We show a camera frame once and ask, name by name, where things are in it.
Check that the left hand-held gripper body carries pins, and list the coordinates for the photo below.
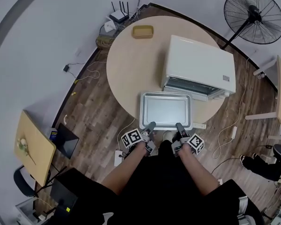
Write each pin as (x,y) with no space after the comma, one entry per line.
(131,137)

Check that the person's left forearm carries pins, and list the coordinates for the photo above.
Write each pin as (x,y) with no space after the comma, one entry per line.
(124,170)

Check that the white storage box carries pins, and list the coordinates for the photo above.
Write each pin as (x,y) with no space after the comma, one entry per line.
(23,210)

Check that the black standing fan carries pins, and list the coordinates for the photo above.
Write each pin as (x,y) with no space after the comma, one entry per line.
(254,10)

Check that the white router black antennas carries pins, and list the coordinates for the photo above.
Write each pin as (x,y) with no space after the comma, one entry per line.
(119,16)

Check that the small wooden table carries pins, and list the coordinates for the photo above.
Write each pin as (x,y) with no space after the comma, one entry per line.
(35,149)

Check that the small clear bottle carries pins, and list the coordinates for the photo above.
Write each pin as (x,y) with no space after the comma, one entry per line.
(261,76)

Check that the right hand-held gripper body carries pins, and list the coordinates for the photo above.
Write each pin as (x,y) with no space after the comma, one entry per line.
(196,144)

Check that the white toaster oven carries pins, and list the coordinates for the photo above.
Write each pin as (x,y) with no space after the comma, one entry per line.
(196,60)

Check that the small yellow item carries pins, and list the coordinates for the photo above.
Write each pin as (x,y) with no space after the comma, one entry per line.
(73,93)

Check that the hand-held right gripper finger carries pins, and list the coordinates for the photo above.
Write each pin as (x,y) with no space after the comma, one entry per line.
(180,126)

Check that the black power adapter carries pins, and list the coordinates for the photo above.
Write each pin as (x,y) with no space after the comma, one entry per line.
(66,68)

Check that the white artificial flower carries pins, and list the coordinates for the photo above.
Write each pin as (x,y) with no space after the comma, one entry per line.
(23,142)

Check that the silver baking tray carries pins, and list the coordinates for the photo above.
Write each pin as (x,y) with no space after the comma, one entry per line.
(166,108)

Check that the person's white shoe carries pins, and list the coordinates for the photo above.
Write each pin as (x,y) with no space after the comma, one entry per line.
(167,135)

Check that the blue yellow box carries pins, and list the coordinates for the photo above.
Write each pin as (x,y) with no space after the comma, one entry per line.
(53,135)

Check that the small white box device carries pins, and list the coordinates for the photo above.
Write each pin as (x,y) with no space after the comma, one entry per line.
(109,26)

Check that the black box yellow sticker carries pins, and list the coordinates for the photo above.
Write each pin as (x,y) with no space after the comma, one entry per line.
(63,193)

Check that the black square table base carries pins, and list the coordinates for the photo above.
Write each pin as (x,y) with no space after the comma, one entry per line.
(66,140)

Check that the black folding chair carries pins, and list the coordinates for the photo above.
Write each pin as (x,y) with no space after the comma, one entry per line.
(21,184)

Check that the white long bar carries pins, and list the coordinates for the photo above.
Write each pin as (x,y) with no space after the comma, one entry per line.
(200,125)

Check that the white power strip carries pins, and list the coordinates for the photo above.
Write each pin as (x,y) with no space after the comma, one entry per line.
(118,158)
(234,132)

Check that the person's right forearm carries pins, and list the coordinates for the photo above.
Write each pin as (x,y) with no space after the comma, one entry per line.
(196,170)

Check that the white wall socket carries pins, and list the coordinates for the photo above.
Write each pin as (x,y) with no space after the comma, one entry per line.
(78,53)

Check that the person's black clothing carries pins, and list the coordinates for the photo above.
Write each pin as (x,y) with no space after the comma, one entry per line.
(166,191)

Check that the yellow rectangular container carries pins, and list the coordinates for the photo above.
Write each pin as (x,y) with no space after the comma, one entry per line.
(142,32)

